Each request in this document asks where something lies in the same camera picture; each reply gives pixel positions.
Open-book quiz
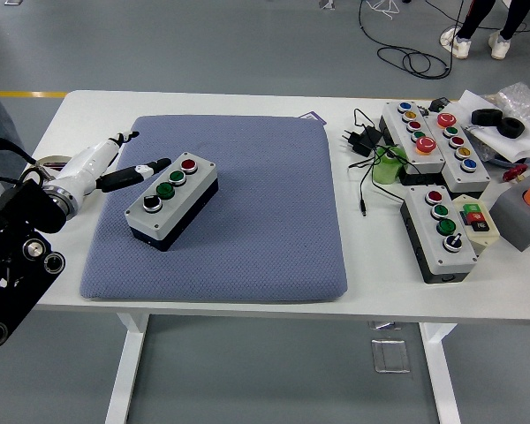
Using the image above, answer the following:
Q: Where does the clear plastic bag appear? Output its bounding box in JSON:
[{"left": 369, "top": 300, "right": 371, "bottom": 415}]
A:
[{"left": 483, "top": 81, "right": 530, "bottom": 133}]

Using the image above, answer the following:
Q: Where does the black floor cable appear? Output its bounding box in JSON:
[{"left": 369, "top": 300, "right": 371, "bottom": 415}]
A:
[{"left": 357, "top": 0, "right": 469, "bottom": 80}]

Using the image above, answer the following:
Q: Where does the grey four-button control box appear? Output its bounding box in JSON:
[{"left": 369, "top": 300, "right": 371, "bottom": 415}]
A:
[
  {"left": 399, "top": 185, "right": 479, "bottom": 284},
  {"left": 124, "top": 151, "right": 219, "bottom": 253}
]

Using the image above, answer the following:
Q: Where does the white paper sheet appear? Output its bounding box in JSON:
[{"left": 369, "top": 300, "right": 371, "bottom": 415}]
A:
[{"left": 457, "top": 89, "right": 530, "bottom": 163}]

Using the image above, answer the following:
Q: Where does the grey five-button control box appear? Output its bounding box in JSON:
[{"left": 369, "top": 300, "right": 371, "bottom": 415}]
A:
[
  {"left": 423, "top": 110, "right": 492, "bottom": 195},
  {"left": 378, "top": 101, "right": 446, "bottom": 186}
]

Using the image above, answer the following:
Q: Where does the blue ring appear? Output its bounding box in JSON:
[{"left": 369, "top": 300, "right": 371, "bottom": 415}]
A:
[{"left": 485, "top": 148, "right": 530, "bottom": 169}]

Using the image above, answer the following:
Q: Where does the red valve knob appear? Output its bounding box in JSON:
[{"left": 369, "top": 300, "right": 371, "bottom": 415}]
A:
[{"left": 502, "top": 163, "right": 530, "bottom": 182}]

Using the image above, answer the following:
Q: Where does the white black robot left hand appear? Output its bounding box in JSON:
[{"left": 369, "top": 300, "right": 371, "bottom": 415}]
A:
[{"left": 43, "top": 131, "right": 171, "bottom": 198}]

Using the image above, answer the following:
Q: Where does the person with white shoes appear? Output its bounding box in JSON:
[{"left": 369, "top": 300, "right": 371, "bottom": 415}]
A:
[{"left": 439, "top": 0, "right": 530, "bottom": 61}]

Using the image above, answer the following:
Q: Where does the purple card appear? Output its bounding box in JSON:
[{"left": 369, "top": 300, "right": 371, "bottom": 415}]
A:
[{"left": 298, "top": 110, "right": 328, "bottom": 127}]

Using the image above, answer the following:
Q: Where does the cream tray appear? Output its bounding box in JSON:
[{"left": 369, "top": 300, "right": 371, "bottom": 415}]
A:
[{"left": 29, "top": 154, "right": 71, "bottom": 178}]

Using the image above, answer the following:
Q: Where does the white table leg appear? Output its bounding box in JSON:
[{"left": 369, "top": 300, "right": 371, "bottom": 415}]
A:
[
  {"left": 104, "top": 312, "right": 150, "bottom": 424},
  {"left": 419, "top": 322, "right": 463, "bottom": 424}
]

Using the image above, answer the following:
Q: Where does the black foam ring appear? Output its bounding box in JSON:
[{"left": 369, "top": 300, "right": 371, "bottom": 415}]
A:
[
  {"left": 498, "top": 117, "right": 526, "bottom": 140},
  {"left": 470, "top": 108, "right": 504, "bottom": 127}
]

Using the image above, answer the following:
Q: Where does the green tape roll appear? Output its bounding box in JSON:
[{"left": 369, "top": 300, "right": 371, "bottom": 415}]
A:
[{"left": 371, "top": 144, "right": 407, "bottom": 186}]

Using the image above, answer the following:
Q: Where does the black power adapter with cord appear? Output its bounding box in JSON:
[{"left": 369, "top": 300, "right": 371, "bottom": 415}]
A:
[{"left": 338, "top": 108, "right": 407, "bottom": 218}]

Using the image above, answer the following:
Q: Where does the blue-grey padded mat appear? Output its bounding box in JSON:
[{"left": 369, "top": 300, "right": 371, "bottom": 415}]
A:
[{"left": 79, "top": 114, "right": 349, "bottom": 304}]

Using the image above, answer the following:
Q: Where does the grey block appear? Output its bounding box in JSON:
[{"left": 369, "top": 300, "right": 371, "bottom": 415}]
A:
[{"left": 489, "top": 174, "right": 530, "bottom": 253}]

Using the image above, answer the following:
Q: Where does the cream three-button switch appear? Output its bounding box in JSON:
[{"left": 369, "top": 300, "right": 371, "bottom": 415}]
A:
[{"left": 450, "top": 193, "right": 500, "bottom": 257}]

